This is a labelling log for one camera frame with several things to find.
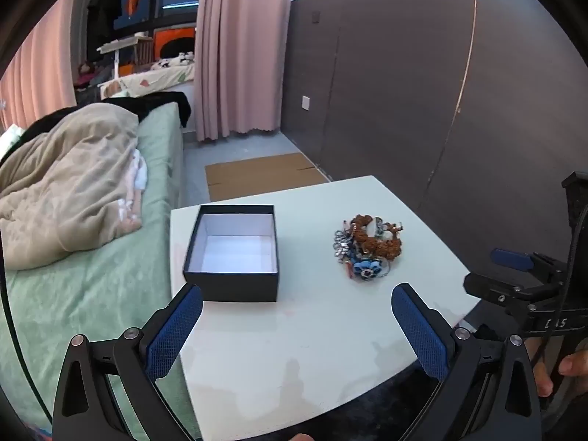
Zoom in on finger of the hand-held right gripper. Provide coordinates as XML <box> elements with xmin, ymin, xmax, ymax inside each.
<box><xmin>462</xmin><ymin>272</ymin><xmax>534</xmax><ymax>315</ymax></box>
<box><xmin>490</xmin><ymin>248</ymin><xmax>568</xmax><ymax>286</ymax></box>

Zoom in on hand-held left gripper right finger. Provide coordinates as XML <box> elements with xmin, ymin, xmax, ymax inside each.
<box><xmin>390</xmin><ymin>282</ymin><xmax>543</xmax><ymax>441</ymax></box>

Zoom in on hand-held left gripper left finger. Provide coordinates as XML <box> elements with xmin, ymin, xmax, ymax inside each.
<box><xmin>53</xmin><ymin>282</ymin><xmax>205</xmax><ymax>441</ymax></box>

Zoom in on black cardboard box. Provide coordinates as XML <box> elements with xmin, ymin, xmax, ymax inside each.
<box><xmin>183</xmin><ymin>204</ymin><xmax>280</xmax><ymax>303</ymax></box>

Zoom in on pile of mixed jewelry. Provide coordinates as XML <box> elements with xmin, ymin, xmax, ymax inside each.
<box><xmin>331</xmin><ymin>214</ymin><xmax>405</xmax><ymax>282</ymax></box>

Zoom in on person's right hand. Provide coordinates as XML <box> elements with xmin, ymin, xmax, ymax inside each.
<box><xmin>527</xmin><ymin>350</ymin><xmax>588</xmax><ymax>397</ymax></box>

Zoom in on bed with green sheet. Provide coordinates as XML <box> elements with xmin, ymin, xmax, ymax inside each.
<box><xmin>0</xmin><ymin>101</ymin><xmax>184</xmax><ymax>441</ymax></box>

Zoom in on white and pink cloth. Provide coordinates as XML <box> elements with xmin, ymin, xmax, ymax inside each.
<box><xmin>117</xmin><ymin>149</ymin><xmax>148</xmax><ymax>230</ymax></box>

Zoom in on flat brown cardboard sheet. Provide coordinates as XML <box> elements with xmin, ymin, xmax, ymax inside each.
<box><xmin>204</xmin><ymin>153</ymin><xmax>330</xmax><ymax>203</ymax></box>

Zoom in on beige blanket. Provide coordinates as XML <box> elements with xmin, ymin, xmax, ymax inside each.
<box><xmin>0</xmin><ymin>102</ymin><xmax>143</xmax><ymax>271</ymax></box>

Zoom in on black cloth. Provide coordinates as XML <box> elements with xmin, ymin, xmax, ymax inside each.
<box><xmin>21</xmin><ymin>92</ymin><xmax>191</xmax><ymax>143</ymax></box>

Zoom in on floral bedding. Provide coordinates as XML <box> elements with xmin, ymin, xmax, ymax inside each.
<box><xmin>100</xmin><ymin>62</ymin><xmax>196</xmax><ymax>99</ymax></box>

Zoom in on black and white plush toy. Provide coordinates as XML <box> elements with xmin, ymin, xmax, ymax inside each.
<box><xmin>156</xmin><ymin>53</ymin><xmax>196</xmax><ymax>69</ymax></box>

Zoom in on pink curtain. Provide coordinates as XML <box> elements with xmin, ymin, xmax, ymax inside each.
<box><xmin>195</xmin><ymin>0</ymin><xmax>295</xmax><ymax>142</ymax></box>
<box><xmin>0</xmin><ymin>0</ymin><xmax>79</xmax><ymax>129</ymax></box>

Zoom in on orange and black panel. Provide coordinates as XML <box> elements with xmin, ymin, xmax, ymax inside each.
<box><xmin>154</xmin><ymin>28</ymin><xmax>197</xmax><ymax>62</ymax></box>

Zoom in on hanging black clothes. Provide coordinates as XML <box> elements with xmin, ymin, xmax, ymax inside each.
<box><xmin>85</xmin><ymin>0</ymin><xmax>127</xmax><ymax>62</ymax></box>

